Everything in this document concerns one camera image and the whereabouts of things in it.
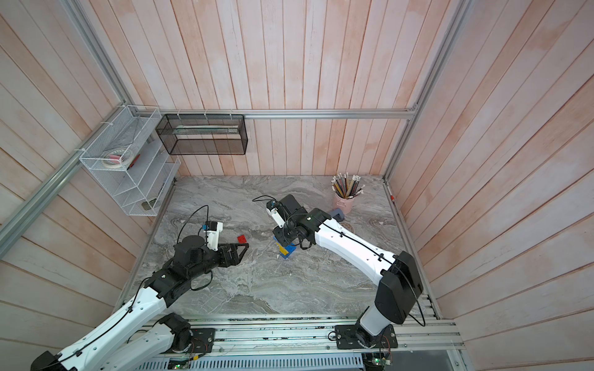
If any blue grey tape dispenser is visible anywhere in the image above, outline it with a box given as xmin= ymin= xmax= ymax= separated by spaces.
xmin=329 ymin=208 xmax=345 ymax=223

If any bundle of coloured pencils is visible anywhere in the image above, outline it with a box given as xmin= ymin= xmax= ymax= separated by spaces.
xmin=331 ymin=173 xmax=365 ymax=199

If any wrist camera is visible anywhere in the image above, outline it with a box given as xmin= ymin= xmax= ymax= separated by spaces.
xmin=266 ymin=199 xmax=286 ymax=228
xmin=203 ymin=221 xmax=223 ymax=251

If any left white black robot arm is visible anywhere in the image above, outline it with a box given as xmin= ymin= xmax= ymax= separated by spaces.
xmin=30 ymin=235 xmax=249 ymax=370

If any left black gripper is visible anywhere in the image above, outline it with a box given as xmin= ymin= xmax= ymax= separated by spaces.
xmin=189 ymin=243 xmax=249 ymax=279

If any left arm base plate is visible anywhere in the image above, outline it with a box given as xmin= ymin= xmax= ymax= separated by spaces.
xmin=167 ymin=328 xmax=216 ymax=354

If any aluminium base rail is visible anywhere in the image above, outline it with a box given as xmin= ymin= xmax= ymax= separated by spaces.
xmin=80 ymin=314 xmax=466 ymax=361

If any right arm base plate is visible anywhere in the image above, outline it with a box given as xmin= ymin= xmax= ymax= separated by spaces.
xmin=334 ymin=324 xmax=398 ymax=350

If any black mesh basket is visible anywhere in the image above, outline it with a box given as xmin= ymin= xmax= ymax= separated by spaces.
xmin=156 ymin=113 xmax=248 ymax=156

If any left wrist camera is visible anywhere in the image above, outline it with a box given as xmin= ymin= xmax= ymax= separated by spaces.
xmin=203 ymin=221 xmax=223 ymax=251

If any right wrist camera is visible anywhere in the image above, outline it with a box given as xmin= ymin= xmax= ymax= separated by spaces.
xmin=266 ymin=199 xmax=286 ymax=228

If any tape roll on shelf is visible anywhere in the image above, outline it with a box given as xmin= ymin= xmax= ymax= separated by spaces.
xmin=101 ymin=148 xmax=135 ymax=170

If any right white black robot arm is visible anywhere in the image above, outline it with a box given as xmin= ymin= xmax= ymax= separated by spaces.
xmin=266 ymin=195 xmax=424 ymax=341

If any pink pencil cup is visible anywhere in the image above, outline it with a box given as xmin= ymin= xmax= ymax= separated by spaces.
xmin=332 ymin=193 xmax=355 ymax=215

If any white wire shelf rack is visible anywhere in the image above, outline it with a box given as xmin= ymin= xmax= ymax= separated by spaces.
xmin=80 ymin=105 xmax=180 ymax=216

